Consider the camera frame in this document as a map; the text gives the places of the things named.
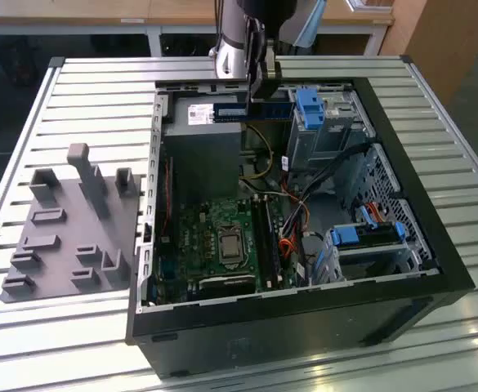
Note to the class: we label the blue RAM stick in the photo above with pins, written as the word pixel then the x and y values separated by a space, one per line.
pixel 230 112

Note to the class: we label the green motherboard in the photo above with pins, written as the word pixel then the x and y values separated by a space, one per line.
pixel 193 245

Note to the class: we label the low grey drive cage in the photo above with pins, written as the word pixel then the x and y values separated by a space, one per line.
pixel 369 250

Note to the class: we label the grey power supply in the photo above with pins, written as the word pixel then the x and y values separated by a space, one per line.
pixel 202 155

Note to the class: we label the wooden desk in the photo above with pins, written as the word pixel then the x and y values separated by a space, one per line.
pixel 59 10

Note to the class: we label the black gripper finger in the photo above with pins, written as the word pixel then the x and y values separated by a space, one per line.
pixel 257 61
pixel 273 61

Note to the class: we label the black RAM slot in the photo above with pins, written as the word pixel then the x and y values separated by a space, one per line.
pixel 262 245

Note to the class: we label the grey parts rack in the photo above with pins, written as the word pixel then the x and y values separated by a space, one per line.
pixel 67 228

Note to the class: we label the wooden cabinet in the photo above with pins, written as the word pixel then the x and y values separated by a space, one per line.
pixel 447 41

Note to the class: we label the blue disk carrier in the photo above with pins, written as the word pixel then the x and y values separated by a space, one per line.
pixel 345 237
pixel 310 108

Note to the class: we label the black graphics card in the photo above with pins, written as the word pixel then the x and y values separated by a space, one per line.
pixel 226 285

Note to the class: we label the black PC case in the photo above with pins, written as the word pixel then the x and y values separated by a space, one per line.
pixel 263 339

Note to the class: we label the tall grey drive cage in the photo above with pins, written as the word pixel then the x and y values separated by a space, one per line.
pixel 324 143

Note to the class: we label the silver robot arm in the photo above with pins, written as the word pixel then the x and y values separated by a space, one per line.
pixel 232 32

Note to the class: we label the silver CPU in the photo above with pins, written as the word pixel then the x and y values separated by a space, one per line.
pixel 231 246

